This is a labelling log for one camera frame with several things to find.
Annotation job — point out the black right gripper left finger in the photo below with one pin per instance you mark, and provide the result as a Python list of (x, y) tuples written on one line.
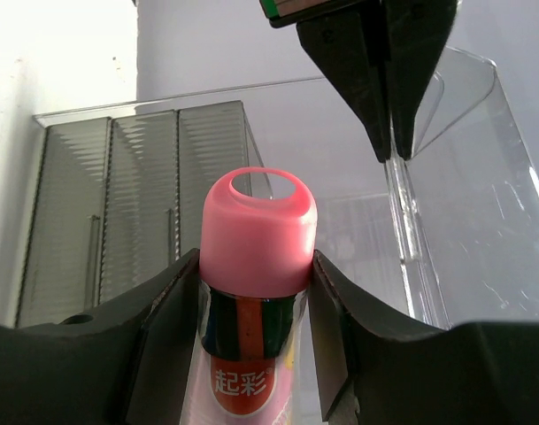
[(125, 361)]

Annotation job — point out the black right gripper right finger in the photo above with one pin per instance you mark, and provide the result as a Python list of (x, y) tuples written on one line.
[(376, 365)]

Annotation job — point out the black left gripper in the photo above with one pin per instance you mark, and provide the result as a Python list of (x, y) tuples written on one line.
[(347, 41)]

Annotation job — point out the clear acrylic drawer organizer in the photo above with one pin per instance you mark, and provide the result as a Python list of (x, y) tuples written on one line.
[(447, 236)]

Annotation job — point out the pink-capped marker tube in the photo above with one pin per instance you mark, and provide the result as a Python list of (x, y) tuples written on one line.
[(255, 264)]

